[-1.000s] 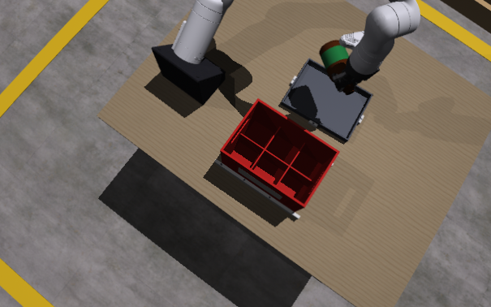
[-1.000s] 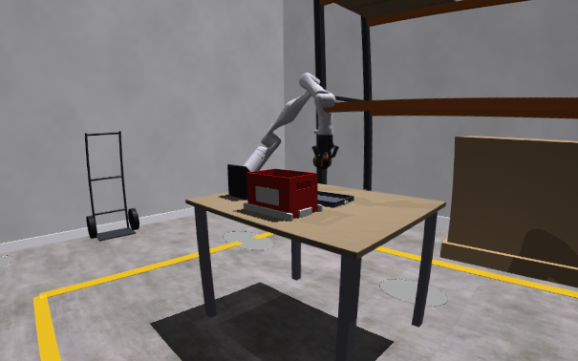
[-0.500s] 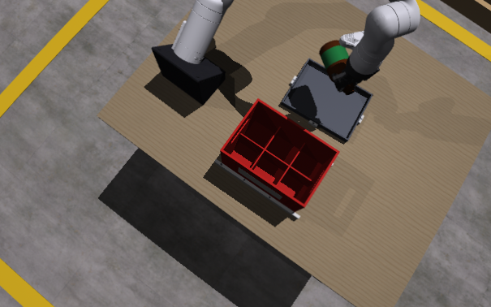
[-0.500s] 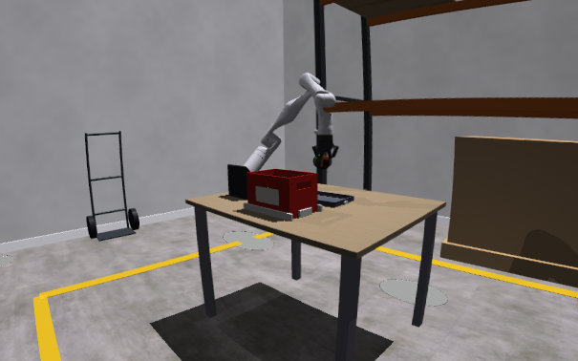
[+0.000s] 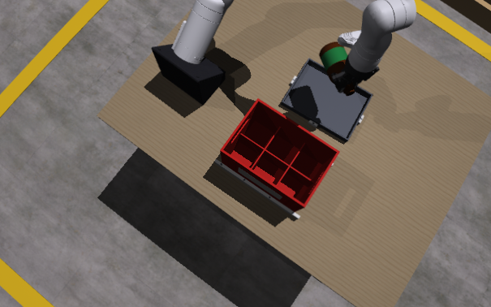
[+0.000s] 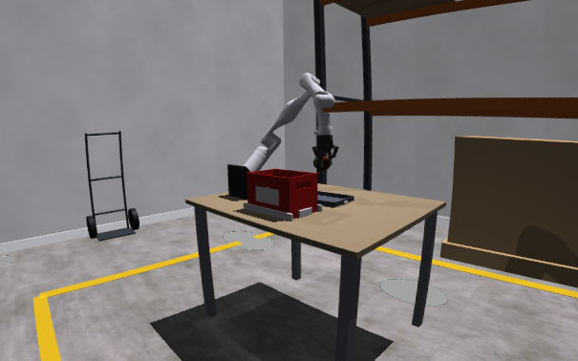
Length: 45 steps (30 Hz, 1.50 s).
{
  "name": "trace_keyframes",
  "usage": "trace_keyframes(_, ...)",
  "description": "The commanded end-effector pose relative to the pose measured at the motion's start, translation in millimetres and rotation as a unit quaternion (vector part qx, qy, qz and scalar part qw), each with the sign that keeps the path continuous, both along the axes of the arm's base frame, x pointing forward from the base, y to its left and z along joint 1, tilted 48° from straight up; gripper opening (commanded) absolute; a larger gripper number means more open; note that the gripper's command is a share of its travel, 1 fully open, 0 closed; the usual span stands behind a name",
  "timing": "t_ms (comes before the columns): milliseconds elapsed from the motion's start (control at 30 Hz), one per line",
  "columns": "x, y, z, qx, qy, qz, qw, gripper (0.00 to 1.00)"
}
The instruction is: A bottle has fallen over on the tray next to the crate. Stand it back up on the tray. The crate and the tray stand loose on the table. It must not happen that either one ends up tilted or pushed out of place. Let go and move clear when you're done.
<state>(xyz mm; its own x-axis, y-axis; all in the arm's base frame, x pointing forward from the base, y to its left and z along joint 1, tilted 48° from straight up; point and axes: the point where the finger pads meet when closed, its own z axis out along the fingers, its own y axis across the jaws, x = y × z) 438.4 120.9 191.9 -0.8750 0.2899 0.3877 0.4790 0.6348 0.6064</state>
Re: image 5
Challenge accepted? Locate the brown bottle with green label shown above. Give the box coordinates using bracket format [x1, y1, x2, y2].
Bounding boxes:
[319, 41, 355, 96]

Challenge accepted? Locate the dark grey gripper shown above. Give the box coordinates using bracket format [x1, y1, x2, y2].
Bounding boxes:
[331, 56, 380, 93]

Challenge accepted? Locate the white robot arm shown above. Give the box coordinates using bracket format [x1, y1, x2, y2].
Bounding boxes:
[172, 0, 416, 72]

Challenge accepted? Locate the red divided crate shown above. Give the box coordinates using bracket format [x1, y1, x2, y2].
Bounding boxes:
[220, 98, 340, 212]

